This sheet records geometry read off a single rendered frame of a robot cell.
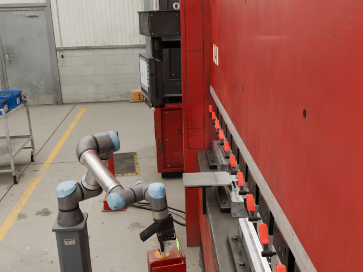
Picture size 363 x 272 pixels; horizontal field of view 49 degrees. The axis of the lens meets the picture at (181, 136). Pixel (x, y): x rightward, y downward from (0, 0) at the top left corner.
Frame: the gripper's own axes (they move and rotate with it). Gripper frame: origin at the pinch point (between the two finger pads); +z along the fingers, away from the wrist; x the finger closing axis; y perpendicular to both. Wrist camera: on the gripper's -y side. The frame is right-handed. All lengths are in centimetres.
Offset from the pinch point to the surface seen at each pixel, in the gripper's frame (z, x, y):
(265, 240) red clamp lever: -42, -67, 25
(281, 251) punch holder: -43, -74, 26
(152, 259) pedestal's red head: 5.4, 5.9, -4.7
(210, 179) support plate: -13, 43, 38
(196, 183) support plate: -14, 40, 28
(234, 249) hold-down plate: -3.7, -13.9, 31.1
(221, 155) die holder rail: -8, 88, 58
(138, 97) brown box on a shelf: -19, 278, 21
